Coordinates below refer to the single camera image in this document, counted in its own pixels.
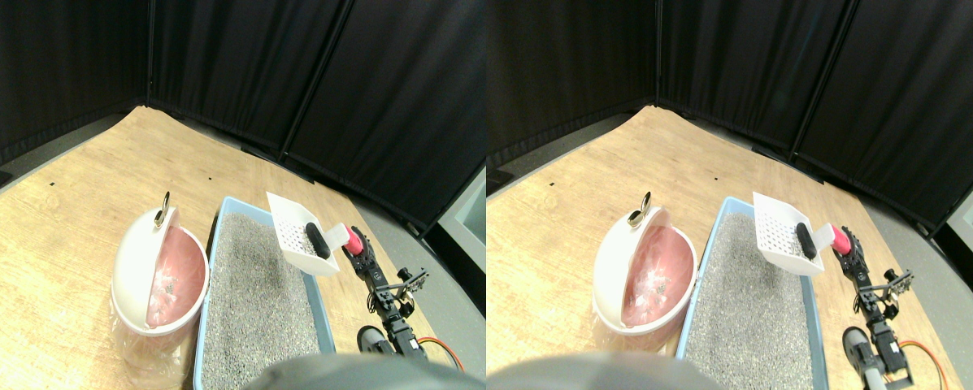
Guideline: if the black lump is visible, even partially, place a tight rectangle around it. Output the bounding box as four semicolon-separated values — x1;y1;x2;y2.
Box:
796;222;819;260
305;222;332;260

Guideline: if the blue litter tray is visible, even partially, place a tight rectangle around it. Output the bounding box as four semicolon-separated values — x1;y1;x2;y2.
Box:
675;197;829;390
193;197;339;390

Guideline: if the black curtain stand pole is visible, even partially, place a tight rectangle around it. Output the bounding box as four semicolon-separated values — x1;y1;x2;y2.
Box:
788;0;859;157
279;0;350;157

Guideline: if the white bin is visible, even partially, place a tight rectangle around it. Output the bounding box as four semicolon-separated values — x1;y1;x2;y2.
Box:
591;193;699;355
109;193;211;373

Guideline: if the black bracket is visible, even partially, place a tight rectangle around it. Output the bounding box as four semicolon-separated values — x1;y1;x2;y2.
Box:
382;268;430;297
868;268;916;298

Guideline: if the orange wire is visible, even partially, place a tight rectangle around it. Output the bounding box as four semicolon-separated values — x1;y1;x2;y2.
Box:
899;338;953;383
417;336;465;373

